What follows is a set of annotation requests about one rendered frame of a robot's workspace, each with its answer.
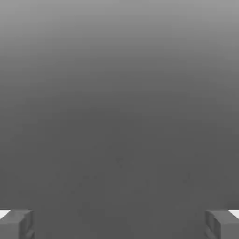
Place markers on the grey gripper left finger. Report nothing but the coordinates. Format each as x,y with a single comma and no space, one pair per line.
15,226

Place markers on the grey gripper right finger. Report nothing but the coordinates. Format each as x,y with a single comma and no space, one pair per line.
224,226

